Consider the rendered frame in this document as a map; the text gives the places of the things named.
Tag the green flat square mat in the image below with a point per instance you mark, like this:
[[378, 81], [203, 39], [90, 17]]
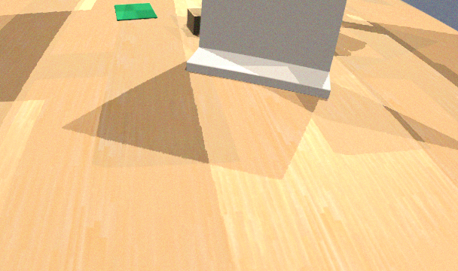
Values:
[[134, 11]]

